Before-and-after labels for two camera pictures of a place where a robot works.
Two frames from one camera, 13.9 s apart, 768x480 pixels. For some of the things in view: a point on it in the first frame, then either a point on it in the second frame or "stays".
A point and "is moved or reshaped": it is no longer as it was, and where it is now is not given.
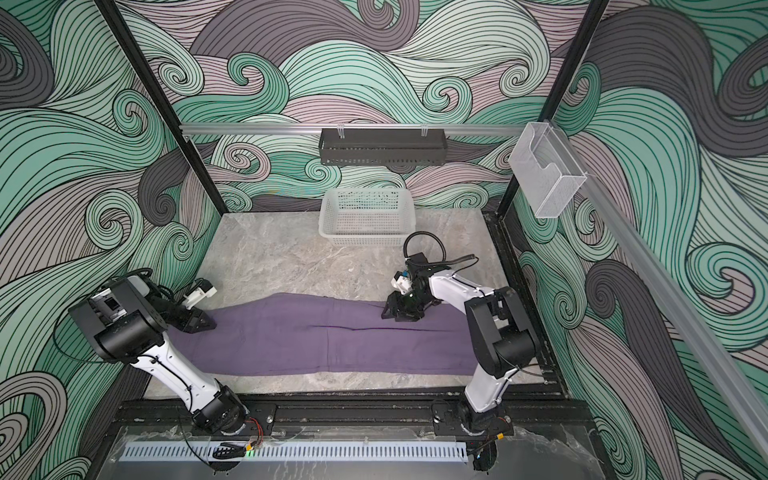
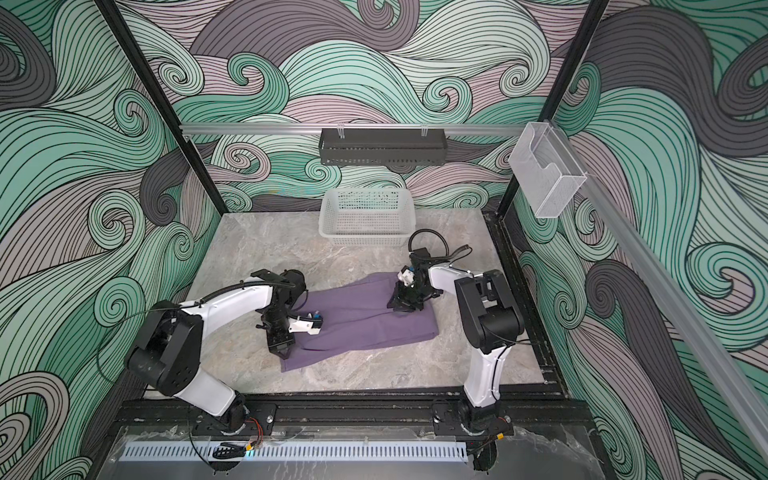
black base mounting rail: [357, 419] stays
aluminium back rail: [212, 128] stays
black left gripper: [194, 317] → [278, 345]
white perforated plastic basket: [367, 217] stays
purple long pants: [329, 334] is moved or reshaped
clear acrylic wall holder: [548, 174] stays
